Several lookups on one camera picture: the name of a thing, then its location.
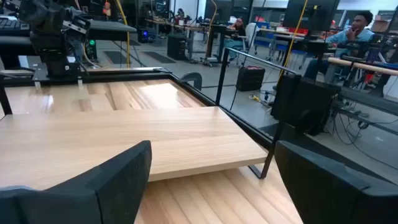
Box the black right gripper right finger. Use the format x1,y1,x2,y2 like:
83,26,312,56
274,140,398,224

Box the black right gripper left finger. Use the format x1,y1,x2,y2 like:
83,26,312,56
0,140,152,224

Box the black keyboard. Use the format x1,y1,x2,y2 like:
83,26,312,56
0,17,31,37

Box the black device green light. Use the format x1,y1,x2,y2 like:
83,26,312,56
85,39,98,62

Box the black floor mat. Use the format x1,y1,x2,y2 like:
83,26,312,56
103,50,130,65
142,51,177,64

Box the black box device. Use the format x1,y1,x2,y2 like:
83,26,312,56
269,73,342,137

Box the black computer blue light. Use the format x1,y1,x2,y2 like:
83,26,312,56
137,28,155,44

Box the wooden rod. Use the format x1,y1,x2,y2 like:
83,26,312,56
327,57,398,77

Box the black computer tower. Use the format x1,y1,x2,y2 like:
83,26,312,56
167,34,188,61

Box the black equipment case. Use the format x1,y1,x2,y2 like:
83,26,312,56
235,65,266,92

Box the person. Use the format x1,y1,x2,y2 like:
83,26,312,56
303,11,379,80
223,17,247,60

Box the black table clamp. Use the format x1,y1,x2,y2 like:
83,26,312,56
180,72,203,91

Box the black monitor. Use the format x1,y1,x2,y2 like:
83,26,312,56
282,0,341,32

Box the white chair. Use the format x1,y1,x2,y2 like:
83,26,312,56
244,22,259,52

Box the wooden shelf black metal frame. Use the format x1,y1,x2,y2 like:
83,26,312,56
0,47,301,191

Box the yellow hanging cable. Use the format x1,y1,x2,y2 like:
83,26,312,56
277,0,309,83
114,0,131,68

